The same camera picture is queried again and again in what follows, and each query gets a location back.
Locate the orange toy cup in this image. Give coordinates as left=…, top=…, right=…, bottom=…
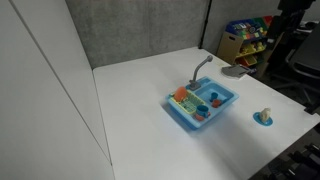
left=211, top=98, right=223, bottom=109

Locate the orange toy plate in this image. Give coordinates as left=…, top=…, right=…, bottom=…
left=173, top=85, right=188, bottom=103

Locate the yellow dish rack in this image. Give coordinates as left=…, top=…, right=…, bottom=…
left=169, top=90, right=206, bottom=116

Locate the grey toy faucet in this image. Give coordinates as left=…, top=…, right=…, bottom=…
left=188, top=54, right=214, bottom=91

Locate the blue toy mug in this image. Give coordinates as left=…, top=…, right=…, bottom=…
left=195, top=104, right=212, bottom=118

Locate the blue toy sink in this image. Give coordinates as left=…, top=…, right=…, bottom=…
left=165, top=75, right=240, bottom=131

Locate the grey metal mounting plate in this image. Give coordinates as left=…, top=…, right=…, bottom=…
left=220, top=63, right=251, bottom=80

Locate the black tripod pole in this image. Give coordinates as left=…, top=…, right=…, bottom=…
left=198, top=0, right=213, bottom=50

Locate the blue round plate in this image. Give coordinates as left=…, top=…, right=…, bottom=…
left=252, top=111, right=274, bottom=127

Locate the black equipment stand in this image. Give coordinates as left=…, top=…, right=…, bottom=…
left=248, top=123, right=320, bottom=180

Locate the black office chair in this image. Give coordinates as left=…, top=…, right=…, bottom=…
left=269, top=23, right=320, bottom=114

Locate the black camera rig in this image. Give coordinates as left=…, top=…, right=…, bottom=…
left=266, top=0, right=316, bottom=44

